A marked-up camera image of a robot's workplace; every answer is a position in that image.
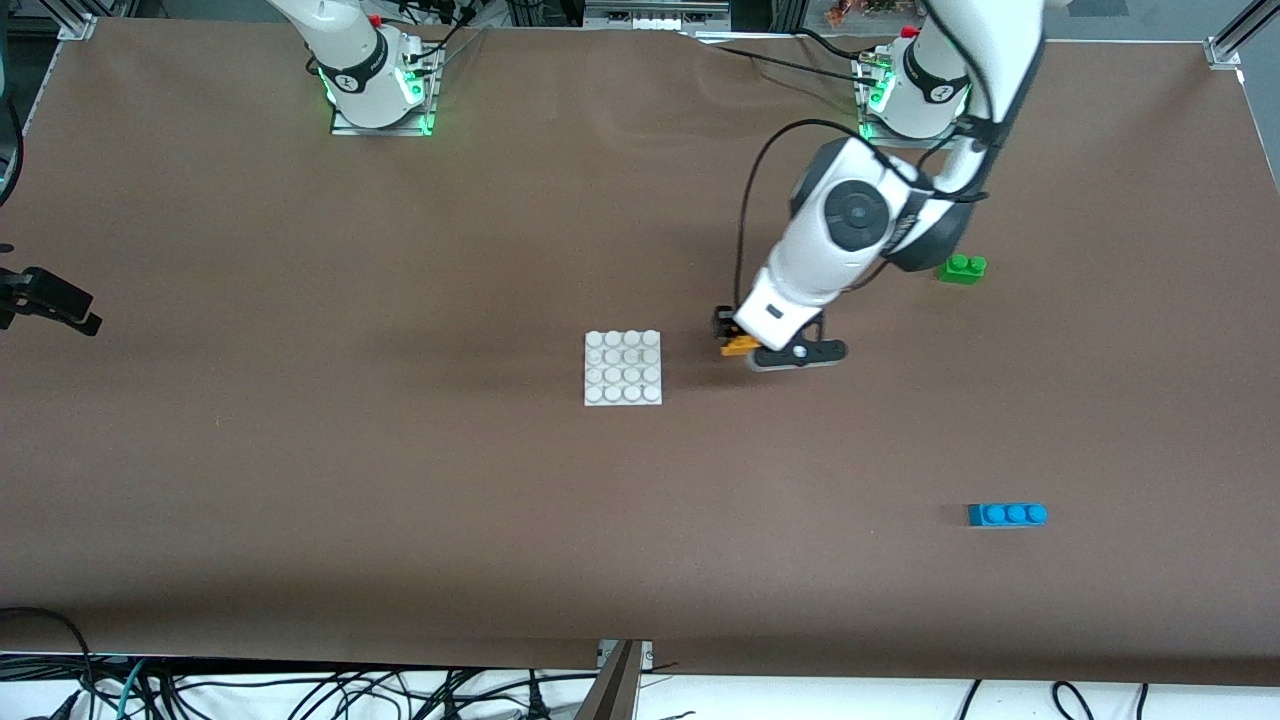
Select brown table cover sheet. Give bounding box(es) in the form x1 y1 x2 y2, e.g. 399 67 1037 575
0 18 1280 689

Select aluminium frame profile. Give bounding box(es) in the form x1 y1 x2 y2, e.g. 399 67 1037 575
55 0 141 41

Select white background device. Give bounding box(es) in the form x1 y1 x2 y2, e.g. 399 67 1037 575
583 0 733 33

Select short black base cable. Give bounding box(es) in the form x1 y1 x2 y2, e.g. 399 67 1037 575
795 28 886 63

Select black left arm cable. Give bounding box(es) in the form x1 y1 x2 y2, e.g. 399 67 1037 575
735 118 991 311

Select blue three-stud block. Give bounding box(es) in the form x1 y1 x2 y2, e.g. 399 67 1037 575
968 503 1049 528

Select aluminium corner profile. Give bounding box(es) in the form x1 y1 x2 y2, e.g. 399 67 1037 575
1205 0 1280 69

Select orange and green object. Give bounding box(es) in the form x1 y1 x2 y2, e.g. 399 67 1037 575
825 0 906 29

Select metal table frame bracket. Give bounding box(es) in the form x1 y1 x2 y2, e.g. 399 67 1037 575
575 640 656 720

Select long black base cable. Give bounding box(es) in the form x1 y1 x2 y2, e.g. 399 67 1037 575
695 38 881 83

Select white studded base plate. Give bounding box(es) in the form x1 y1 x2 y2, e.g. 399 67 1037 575
584 330 664 407

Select black looped floor cable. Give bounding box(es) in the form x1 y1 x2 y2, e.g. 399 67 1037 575
0 606 97 720

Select teal floor cable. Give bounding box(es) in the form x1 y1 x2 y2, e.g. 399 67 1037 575
110 658 151 720

